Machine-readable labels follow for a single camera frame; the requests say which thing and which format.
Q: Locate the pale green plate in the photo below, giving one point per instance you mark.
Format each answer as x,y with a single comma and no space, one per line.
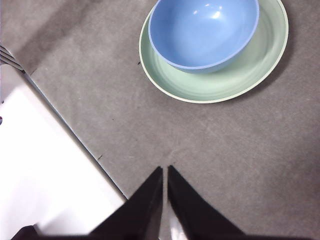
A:
212,87

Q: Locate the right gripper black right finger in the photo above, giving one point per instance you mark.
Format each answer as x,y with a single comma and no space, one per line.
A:
195,215

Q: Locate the blue ribbed bowl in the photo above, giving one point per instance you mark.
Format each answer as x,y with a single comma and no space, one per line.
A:
200,37

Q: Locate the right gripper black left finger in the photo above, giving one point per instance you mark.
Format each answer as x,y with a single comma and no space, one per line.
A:
140,215

